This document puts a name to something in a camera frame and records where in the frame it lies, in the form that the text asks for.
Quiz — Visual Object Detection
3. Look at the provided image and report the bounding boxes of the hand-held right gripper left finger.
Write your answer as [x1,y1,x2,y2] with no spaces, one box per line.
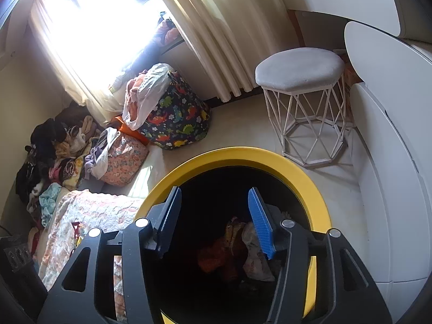
[36,185,183,324]

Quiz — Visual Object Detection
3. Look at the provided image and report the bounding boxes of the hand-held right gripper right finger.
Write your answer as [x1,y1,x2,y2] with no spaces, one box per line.
[247,187,394,324]

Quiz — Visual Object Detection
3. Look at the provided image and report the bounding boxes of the yellow trash bin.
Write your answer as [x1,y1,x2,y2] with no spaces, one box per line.
[133,147,333,324]

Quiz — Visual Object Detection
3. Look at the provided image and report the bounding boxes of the orange snack wrapper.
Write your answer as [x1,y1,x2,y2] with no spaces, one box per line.
[197,216,249,283]

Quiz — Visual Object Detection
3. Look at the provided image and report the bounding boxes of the light blue garment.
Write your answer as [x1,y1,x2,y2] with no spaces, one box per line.
[38,182,63,224]

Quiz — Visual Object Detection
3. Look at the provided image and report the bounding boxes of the pink floral fabric bag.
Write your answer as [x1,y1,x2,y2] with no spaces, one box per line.
[99,131,150,187]

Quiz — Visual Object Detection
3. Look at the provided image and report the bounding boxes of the floral printed blanket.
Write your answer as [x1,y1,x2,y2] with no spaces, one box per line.
[37,189,146,324]

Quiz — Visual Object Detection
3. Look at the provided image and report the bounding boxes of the white and purple garment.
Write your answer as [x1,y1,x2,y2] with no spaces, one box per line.
[84,127,119,180]

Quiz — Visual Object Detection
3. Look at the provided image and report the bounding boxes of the dinosaur print fabric bag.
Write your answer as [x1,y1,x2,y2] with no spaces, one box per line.
[138,71,212,151]

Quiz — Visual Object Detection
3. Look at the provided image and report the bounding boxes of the pile of clothes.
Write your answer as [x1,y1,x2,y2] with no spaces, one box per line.
[15,106,106,225]

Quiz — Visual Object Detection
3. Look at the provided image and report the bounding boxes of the orange cloth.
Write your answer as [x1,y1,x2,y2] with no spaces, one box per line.
[126,76,146,117]

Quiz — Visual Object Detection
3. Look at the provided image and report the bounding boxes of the white plastic bag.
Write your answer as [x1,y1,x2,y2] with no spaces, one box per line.
[122,63,171,131]

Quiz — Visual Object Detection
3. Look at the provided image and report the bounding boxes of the heap of windowsill clothes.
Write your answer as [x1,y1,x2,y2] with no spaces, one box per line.
[109,11,187,92]

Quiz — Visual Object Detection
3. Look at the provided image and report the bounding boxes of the thick cream curtain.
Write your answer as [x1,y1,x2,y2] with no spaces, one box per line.
[145,0,298,102]

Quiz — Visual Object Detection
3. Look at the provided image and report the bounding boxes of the sheer cream curtain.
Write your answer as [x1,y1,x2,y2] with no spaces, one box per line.
[28,0,126,124]

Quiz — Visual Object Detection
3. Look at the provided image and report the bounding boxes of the white desk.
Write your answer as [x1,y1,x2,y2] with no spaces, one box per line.
[282,0,411,40]

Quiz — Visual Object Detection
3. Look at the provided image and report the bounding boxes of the white wire-frame stool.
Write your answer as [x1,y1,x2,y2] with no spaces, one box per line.
[255,47,349,170]

